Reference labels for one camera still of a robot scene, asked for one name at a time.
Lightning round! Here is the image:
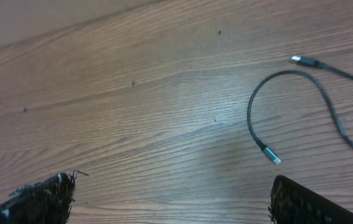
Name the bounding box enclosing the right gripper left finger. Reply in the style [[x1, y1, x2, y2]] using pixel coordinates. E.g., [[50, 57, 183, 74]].
[[0, 172, 76, 224]]

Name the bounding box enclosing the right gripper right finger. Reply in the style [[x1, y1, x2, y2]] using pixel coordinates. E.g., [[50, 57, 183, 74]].
[[268, 175, 353, 224]]

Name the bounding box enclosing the separated black cable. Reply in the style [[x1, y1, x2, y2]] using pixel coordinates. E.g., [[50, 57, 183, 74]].
[[289, 55, 353, 86], [246, 70, 353, 165]]

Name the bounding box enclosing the cardboard wall panel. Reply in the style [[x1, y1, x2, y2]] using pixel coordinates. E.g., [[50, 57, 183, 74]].
[[0, 0, 154, 46]]

